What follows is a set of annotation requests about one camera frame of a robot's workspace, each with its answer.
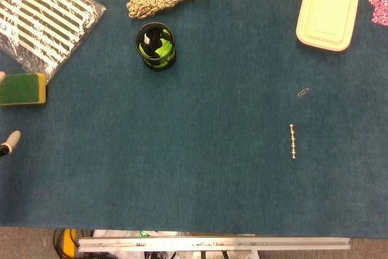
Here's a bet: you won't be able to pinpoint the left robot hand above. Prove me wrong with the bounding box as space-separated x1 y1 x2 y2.
0 70 22 158

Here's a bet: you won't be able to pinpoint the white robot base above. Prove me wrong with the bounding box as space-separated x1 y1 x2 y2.
90 229 261 259

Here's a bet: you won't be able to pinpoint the green yellow sponge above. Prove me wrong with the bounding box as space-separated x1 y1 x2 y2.
0 73 47 106

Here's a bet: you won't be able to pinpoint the yellow block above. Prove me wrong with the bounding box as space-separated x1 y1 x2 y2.
62 228 79 257

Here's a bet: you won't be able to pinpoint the striped cloth in plastic bag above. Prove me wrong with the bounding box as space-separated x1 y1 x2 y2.
0 0 107 84

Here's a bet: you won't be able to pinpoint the black mesh cup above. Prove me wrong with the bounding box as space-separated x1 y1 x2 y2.
135 22 177 72

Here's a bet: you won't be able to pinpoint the green black rolled item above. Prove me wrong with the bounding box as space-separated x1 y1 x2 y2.
138 27 174 59

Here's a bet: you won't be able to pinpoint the cream rectangular food container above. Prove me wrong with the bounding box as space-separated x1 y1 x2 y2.
295 0 362 52

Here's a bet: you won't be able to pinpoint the pink patterned cloth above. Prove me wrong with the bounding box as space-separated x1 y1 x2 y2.
368 0 388 26

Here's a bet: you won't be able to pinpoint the black cables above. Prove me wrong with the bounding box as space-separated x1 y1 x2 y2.
53 228 76 259

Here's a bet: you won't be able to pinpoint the aluminium profile rail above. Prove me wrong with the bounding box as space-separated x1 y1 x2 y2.
78 236 351 252

